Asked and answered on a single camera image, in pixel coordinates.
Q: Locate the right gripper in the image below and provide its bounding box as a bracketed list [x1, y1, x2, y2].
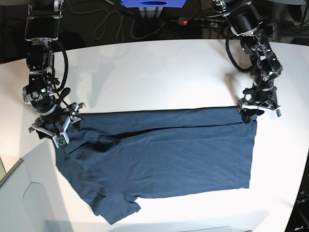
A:
[28, 102, 85, 139]

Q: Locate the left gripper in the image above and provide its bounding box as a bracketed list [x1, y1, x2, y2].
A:
[237, 88, 281, 124]

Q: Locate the dark blue T-shirt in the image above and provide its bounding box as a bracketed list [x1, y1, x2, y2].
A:
[55, 107, 257, 224]

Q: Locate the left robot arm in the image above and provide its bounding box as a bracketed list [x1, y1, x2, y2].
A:
[213, 0, 283, 124]

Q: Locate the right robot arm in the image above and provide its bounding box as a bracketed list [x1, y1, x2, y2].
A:
[23, 0, 84, 146]

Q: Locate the white power strip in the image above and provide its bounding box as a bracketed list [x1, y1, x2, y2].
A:
[177, 17, 229, 29]

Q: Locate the blue box on stand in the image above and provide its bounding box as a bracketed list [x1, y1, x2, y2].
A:
[120, 0, 186, 8]

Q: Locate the metal stand under box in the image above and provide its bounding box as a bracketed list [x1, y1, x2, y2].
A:
[138, 7, 163, 18]

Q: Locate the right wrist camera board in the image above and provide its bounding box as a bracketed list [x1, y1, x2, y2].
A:
[52, 133, 70, 148]

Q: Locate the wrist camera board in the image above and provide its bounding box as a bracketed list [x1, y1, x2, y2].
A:
[269, 107, 282, 120]
[52, 133, 70, 148]

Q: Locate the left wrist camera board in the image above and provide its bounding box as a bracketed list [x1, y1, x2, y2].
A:
[269, 107, 282, 120]

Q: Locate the grey looped cable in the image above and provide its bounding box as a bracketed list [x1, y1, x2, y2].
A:
[93, 9, 167, 41]

